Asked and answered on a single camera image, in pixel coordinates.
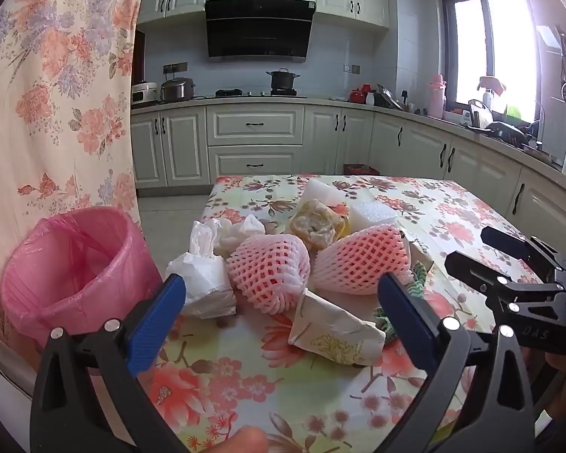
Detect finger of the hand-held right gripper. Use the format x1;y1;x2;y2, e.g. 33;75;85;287
480;225;566;285
444;251;566;313

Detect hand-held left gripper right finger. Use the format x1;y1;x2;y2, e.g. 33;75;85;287
377;273;536;453

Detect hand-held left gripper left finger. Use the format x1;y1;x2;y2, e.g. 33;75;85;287
29;274;189;453

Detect green patterned wrapper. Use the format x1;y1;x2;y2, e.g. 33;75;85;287
372;262;428;343

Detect pink foam fruit net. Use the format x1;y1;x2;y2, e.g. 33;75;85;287
311;225;413;296
226;235;311;314

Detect beige patterned paper packet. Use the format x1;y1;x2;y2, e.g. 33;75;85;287
288;290;386;366

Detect pink lined trash bin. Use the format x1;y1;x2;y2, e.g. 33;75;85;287
1;206;163;354

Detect white foam block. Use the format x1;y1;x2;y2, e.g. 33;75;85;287
302;179;347;208
348;203;399;237

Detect yellow sponge piece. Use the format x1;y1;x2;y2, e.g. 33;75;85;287
285;199;350;250

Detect person's left hand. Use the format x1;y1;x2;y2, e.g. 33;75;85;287
225;426;271;453

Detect black wok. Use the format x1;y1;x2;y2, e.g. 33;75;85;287
472;120;534;145

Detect floral tablecloth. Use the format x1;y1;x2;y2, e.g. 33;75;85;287
137;174;566;453

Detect pink thermos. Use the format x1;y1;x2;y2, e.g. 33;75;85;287
427;74;446;119

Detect metal dish tray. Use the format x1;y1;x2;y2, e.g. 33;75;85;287
375;84;401;109

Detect window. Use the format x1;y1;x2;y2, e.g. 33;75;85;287
441;0;543;123

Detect white base cabinets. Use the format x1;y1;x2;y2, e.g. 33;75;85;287
131;104;566;256

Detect white countertop cooker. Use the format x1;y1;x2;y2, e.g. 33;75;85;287
131;82;158;106

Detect silver rice cooker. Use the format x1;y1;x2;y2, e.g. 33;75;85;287
159;77;196;103

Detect black gas stove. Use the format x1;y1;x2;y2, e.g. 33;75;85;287
214;87;307;100

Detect black cooking pot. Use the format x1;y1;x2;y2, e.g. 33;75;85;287
265;68;301;91

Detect floral curtain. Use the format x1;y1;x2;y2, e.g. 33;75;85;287
0;0;149;341

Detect brown framed glass door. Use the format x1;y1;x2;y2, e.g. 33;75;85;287
134;31;146;88

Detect black range hood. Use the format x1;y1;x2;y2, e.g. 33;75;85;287
205;0;316;62

